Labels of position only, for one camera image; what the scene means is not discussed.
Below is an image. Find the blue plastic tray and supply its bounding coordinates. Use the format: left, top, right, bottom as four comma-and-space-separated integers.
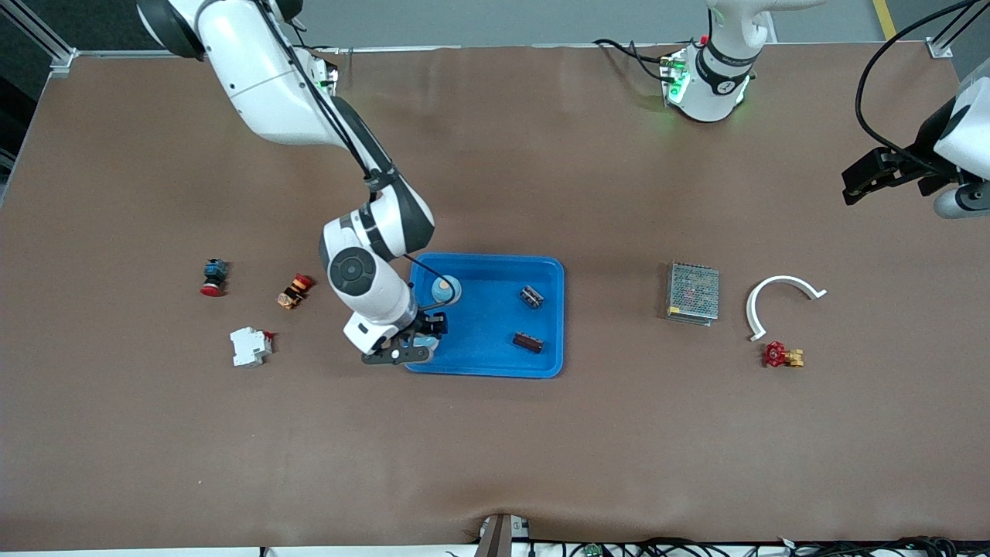
401, 252, 566, 380

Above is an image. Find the orange black emergency stop button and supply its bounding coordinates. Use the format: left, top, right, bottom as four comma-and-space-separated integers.
277, 273, 314, 311

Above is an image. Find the white circuit breaker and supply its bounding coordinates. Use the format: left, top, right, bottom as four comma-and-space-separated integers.
230, 326, 275, 369

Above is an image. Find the white curved plastic clamp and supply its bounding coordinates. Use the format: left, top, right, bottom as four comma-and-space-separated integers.
746, 275, 828, 343

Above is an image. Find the metal mesh power supply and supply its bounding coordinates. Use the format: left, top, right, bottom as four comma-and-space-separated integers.
666, 259, 722, 327

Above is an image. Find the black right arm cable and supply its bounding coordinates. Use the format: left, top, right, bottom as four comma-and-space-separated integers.
255, 0, 456, 312

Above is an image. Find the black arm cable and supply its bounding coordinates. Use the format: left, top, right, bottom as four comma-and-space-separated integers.
855, 0, 990, 167
255, 0, 456, 312

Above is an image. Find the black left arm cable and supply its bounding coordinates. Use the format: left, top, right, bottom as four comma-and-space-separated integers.
855, 0, 990, 167

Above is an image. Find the aluminium frame rail corner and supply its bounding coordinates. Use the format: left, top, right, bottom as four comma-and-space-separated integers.
927, 0, 977, 60
0, 0, 78, 77

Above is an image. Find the red mushroom push button switch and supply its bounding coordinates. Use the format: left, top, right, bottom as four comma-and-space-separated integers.
200, 258, 230, 298

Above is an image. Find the red handle brass valve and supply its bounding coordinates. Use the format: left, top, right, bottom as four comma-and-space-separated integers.
763, 341, 805, 369

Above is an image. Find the grey metal mount bracket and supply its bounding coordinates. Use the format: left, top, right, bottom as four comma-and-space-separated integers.
473, 513, 531, 557

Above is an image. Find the black base power cable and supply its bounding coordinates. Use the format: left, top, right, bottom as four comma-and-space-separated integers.
593, 37, 675, 83

